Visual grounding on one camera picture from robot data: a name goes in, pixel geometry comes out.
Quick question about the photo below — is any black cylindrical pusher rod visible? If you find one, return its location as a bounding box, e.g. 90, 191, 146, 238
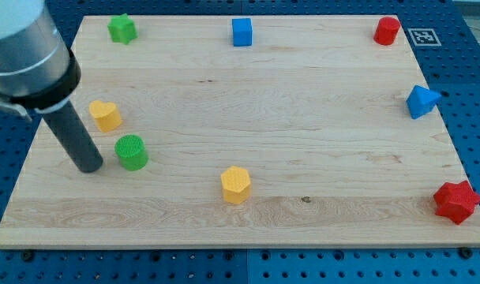
43, 102, 103, 173

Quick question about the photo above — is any green cylinder block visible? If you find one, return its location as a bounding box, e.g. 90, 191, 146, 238
114, 134, 148, 171

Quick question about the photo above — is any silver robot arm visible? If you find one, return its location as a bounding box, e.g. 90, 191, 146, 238
0, 0, 103, 173

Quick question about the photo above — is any yellow hexagon block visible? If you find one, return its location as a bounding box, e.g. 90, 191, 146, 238
220, 166, 252, 204

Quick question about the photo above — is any yellow heart block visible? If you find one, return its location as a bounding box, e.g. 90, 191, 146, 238
88, 100, 123, 133

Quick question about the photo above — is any green star block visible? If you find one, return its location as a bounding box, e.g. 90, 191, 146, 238
107, 13, 138, 45

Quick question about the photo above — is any wooden board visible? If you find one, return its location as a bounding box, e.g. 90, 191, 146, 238
0, 15, 480, 250

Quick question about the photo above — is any blue cube block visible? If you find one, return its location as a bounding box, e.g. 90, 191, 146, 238
231, 18, 253, 47

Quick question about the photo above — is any red cylinder block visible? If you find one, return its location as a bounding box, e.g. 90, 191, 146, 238
373, 17, 401, 46

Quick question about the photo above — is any blue triangle block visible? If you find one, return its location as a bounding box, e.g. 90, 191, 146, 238
406, 85, 442, 119

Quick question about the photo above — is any black white fiducial marker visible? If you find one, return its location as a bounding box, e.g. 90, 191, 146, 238
407, 28, 441, 47

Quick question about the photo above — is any red star block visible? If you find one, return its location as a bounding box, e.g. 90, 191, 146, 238
433, 181, 480, 225

